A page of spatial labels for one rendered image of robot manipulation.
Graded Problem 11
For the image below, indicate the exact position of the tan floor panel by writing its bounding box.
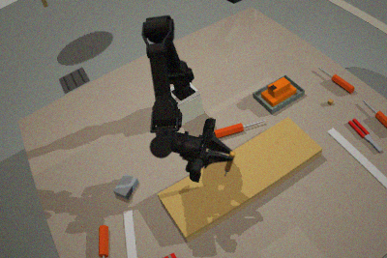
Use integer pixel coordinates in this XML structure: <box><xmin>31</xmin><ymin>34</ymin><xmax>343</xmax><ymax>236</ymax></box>
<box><xmin>158</xmin><ymin>117</ymin><xmax>322</xmax><ymax>243</ymax></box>

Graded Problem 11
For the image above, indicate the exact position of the orange-handled awl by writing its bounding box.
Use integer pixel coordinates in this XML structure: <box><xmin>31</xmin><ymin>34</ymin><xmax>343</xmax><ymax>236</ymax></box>
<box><xmin>362</xmin><ymin>100</ymin><xmax>387</xmax><ymax>129</ymax></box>
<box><xmin>318</xmin><ymin>67</ymin><xmax>354</xmax><ymax>94</ymax></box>
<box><xmin>99</xmin><ymin>225</ymin><xmax>109</xmax><ymax>258</ymax></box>
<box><xmin>214</xmin><ymin>120</ymin><xmax>266</xmax><ymax>138</ymax></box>

